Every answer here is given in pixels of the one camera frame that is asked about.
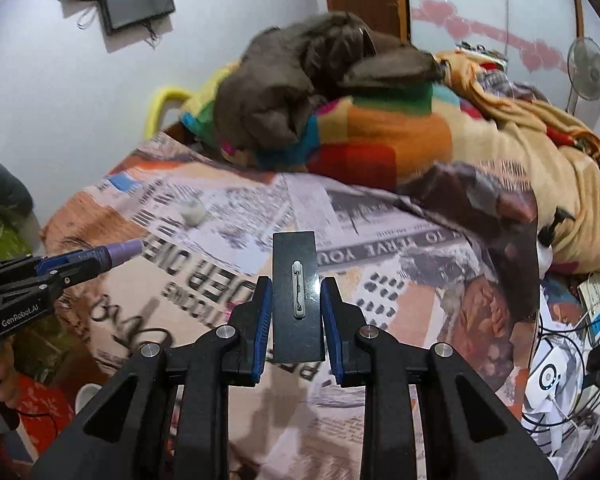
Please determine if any standing fan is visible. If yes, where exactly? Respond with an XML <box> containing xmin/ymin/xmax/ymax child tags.
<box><xmin>565</xmin><ymin>35</ymin><xmax>600</xmax><ymax>117</ymax></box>

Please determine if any white power strip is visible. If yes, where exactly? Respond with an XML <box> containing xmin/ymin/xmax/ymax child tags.
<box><xmin>578</xmin><ymin>271</ymin><xmax>600</xmax><ymax>313</ymax></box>

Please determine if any purple tube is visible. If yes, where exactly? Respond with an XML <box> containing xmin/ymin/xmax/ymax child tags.
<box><xmin>101</xmin><ymin>238</ymin><xmax>145</xmax><ymax>268</ymax></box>

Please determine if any mirror with pink stickers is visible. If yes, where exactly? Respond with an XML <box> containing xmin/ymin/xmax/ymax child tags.
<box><xmin>404</xmin><ymin>0</ymin><xmax>583</xmax><ymax>116</ymax></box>

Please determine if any newspaper-print bedsheet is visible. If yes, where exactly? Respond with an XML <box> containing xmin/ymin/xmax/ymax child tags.
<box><xmin>40</xmin><ymin>132</ymin><xmax>543</xmax><ymax>480</ymax></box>

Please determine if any white clip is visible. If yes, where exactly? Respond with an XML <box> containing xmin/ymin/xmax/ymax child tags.
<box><xmin>290</xmin><ymin>259</ymin><xmax>306</xmax><ymax>320</ymax></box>

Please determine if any white pump bottle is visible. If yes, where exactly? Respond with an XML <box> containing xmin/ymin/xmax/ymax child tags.
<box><xmin>536</xmin><ymin>206</ymin><xmax>577</xmax><ymax>278</ymax></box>

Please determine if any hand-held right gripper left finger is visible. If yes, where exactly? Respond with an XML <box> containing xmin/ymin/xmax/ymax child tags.
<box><xmin>30</xmin><ymin>276</ymin><xmax>274</xmax><ymax>480</ymax></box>

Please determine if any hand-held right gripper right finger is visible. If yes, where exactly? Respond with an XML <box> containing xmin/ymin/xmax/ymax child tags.
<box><xmin>321</xmin><ymin>276</ymin><xmax>558</xmax><ymax>480</ymax></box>

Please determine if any person's left hand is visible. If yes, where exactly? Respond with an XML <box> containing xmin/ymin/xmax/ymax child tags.
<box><xmin>0</xmin><ymin>341</ymin><xmax>27</xmax><ymax>408</ymax></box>

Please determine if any black rectangular plate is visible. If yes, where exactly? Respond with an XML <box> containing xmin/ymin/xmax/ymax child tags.
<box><xmin>272</xmin><ymin>230</ymin><xmax>327</xmax><ymax>365</ymax></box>

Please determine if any dark grey cloth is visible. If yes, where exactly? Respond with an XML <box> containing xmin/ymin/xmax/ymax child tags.
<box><xmin>0</xmin><ymin>160</ymin><xmax>35</xmax><ymax>217</ymax></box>

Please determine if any black wall box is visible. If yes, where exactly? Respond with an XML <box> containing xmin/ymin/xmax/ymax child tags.
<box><xmin>99</xmin><ymin>0</ymin><xmax>177</xmax><ymax>37</ymax></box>

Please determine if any grey-brown jacket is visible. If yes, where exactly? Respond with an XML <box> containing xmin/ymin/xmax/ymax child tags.
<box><xmin>213</xmin><ymin>11</ymin><xmax>447</xmax><ymax>155</ymax></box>

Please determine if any small white cap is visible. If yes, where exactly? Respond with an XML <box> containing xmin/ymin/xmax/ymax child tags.
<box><xmin>179</xmin><ymin>200</ymin><xmax>205</xmax><ymax>226</ymax></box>

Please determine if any multicolour checked blanket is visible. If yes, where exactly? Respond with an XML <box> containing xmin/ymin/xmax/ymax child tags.
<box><xmin>179</xmin><ymin>60</ymin><xmax>486</xmax><ymax>192</ymax></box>

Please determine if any yellow plastic chair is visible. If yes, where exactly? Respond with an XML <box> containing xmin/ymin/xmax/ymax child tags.
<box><xmin>144</xmin><ymin>86</ymin><xmax>195</xmax><ymax>142</ymax></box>

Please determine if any beige orange blanket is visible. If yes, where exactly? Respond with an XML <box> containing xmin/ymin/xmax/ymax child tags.
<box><xmin>430</xmin><ymin>49</ymin><xmax>600</xmax><ymax>273</ymax></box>

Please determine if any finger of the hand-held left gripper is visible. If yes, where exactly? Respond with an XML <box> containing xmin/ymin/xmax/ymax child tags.
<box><xmin>32</xmin><ymin>262</ymin><xmax>113</xmax><ymax>292</ymax></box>
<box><xmin>35</xmin><ymin>249</ymin><xmax>108</xmax><ymax>275</ymax></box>

